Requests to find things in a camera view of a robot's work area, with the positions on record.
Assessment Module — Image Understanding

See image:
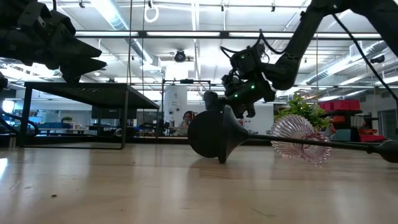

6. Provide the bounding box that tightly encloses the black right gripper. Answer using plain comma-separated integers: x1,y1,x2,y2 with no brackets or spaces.
203,43,277,119

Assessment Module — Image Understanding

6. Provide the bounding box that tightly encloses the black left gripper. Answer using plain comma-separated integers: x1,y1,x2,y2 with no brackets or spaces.
0,0,108,85

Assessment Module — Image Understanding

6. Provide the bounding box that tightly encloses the pink ribbed glass candle holder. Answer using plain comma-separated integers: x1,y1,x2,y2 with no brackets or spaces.
269,114,332,165

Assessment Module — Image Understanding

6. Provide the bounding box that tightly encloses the person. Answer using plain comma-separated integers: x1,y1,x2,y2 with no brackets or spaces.
182,110,196,137

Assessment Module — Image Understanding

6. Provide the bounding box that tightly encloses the black perforated metal shelf riser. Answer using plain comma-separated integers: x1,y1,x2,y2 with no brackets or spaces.
19,81,160,150

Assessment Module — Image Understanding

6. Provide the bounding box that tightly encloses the white pillar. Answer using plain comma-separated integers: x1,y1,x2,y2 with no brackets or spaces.
164,85,188,136

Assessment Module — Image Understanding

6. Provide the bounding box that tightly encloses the black beam with light strips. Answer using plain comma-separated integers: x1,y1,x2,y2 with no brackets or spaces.
74,30,383,39

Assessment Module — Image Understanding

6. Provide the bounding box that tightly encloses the green plant in white pot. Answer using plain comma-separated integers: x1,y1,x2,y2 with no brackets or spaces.
273,92,332,133

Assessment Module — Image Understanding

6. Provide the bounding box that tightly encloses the bright white screen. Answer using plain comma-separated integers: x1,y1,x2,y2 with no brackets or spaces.
1,99,16,114

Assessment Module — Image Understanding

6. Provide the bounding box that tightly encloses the row of red storage bins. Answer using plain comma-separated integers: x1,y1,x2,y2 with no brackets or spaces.
318,99,361,112

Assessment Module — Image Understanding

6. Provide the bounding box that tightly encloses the teal box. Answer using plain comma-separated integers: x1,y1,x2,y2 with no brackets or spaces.
334,129,352,141

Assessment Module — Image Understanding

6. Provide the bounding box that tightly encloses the black storage rack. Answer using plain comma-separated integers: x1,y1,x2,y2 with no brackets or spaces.
320,108,386,142

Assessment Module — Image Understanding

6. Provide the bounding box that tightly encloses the red storage bin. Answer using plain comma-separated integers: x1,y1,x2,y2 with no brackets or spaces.
359,129,386,143

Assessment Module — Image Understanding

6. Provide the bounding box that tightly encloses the black metal frame station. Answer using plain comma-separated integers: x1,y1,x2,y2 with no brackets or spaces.
160,79,212,138

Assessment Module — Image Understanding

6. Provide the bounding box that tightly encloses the round black ceiling camera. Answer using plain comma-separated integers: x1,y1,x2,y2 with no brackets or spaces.
174,49,187,63

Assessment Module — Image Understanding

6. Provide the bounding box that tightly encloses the silver ventilation duct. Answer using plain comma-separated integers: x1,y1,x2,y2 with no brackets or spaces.
102,12,153,65
306,40,391,86

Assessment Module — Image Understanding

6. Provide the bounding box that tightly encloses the black aluminium table frame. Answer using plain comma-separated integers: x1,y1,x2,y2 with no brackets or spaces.
0,135,398,155

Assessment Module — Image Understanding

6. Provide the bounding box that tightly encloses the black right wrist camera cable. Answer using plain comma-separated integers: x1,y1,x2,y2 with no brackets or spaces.
220,29,289,62

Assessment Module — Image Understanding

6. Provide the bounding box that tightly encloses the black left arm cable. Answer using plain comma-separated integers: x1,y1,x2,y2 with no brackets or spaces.
0,108,40,138

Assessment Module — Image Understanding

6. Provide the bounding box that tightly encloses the white cable loop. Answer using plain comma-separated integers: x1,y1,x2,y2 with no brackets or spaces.
144,0,160,24

